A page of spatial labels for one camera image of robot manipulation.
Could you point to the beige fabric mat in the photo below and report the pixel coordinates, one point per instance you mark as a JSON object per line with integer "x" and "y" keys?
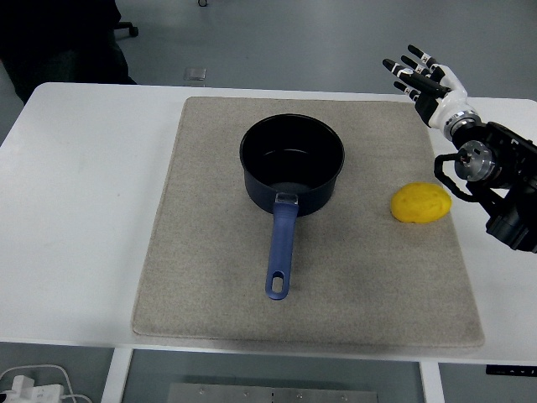
{"x": 210, "y": 273}

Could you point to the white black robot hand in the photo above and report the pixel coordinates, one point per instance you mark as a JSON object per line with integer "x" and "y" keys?
{"x": 451, "y": 98}

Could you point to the silver floor socket plate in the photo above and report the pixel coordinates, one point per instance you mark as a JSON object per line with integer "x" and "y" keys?
{"x": 195, "y": 74}

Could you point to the person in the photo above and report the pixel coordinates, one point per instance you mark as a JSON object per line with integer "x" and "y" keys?
{"x": 50, "y": 42}

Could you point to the yellow potato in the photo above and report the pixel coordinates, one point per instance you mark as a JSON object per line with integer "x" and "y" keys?
{"x": 421, "y": 202}

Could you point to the black table control panel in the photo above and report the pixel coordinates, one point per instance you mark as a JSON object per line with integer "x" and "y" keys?
{"x": 512, "y": 370}

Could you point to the black office chair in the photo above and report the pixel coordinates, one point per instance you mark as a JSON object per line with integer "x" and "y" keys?
{"x": 131, "y": 30}

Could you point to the small black floor object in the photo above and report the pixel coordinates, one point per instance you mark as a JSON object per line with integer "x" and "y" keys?
{"x": 203, "y": 3}

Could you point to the white table leg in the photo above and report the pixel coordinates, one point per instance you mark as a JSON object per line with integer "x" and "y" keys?
{"x": 115, "y": 378}
{"x": 432, "y": 384}

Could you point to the white power strip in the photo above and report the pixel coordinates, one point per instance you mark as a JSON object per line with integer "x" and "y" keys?
{"x": 38, "y": 392}

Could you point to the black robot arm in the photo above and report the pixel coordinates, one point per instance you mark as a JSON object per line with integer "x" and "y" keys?
{"x": 503, "y": 142}

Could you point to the grey metal plate with screws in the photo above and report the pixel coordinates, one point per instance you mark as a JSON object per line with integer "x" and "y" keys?
{"x": 272, "y": 394}

